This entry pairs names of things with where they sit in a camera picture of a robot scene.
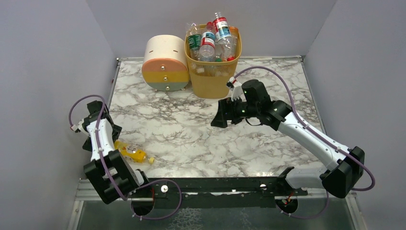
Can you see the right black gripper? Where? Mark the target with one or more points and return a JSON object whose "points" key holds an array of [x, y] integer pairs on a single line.
{"points": [[228, 111]]}

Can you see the clear bottle green label angled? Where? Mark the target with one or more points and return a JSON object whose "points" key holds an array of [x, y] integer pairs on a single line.
{"points": [[193, 37]]}

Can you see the clear bottle red blue label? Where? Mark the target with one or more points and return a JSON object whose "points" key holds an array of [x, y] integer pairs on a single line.
{"points": [[222, 31]]}

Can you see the yellow drink bottle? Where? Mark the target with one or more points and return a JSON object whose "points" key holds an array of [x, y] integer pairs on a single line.
{"points": [[133, 153]]}

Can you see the orange label clear bottle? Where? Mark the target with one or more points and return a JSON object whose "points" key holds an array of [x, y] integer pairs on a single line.
{"points": [[234, 44]]}

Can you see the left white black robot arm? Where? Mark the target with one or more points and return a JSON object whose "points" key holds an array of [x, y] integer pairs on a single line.
{"points": [[108, 171]]}

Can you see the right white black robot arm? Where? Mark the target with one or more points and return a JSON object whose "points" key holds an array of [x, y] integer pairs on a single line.
{"points": [[342, 165]]}

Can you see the yellow mesh waste bin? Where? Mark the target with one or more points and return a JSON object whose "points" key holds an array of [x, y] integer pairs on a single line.
{"points": [[209, 78]]}

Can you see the round pink yellow drawer box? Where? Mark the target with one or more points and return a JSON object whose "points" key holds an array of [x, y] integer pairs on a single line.
{"points": [[165, 65]]}

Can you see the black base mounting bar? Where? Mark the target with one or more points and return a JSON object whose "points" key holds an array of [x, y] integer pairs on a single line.
{"points": [[217, 192]]}

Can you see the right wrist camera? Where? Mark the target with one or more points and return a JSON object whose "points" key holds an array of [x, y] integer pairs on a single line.
{"points": [[235, 87]]}

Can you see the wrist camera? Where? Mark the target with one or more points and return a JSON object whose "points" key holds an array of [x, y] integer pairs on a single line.
{"points": [[235, 87], [79, 127]]}

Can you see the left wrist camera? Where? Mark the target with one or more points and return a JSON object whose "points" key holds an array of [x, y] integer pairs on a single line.
{"points": [[79, 127]]}

